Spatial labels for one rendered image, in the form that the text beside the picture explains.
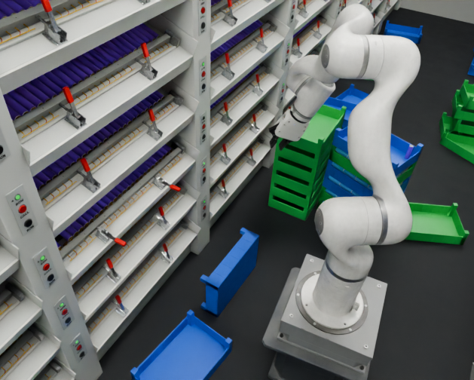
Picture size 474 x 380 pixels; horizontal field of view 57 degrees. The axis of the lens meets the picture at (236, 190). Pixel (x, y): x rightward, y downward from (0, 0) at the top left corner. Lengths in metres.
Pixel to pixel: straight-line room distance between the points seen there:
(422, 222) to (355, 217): 1.28
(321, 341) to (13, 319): 0.82
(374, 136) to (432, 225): 1.31
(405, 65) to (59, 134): 0.79
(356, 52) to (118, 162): 0.67
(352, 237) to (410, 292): 0.98
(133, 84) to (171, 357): 0.98
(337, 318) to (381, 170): 0.50
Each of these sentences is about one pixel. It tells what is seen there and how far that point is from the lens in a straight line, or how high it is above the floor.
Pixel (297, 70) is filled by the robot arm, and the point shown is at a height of 0.87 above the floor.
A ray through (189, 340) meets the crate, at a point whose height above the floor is 0.00.
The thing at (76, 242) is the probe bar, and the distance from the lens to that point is 1.29.
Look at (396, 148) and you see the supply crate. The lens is 2.01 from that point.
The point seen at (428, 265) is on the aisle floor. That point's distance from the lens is 2.14.
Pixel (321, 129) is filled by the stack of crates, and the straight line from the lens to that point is 2.02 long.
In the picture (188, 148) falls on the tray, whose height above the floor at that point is 0.58.
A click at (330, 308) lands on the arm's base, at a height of 0.43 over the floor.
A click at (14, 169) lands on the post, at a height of 0.95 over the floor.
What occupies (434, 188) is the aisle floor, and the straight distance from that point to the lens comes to 2.54.
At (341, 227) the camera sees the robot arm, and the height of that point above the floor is 0.78.
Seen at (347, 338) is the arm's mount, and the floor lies 0.38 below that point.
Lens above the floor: 1.52
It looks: 43 degrees down
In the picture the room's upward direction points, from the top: 4 degrees clockwise
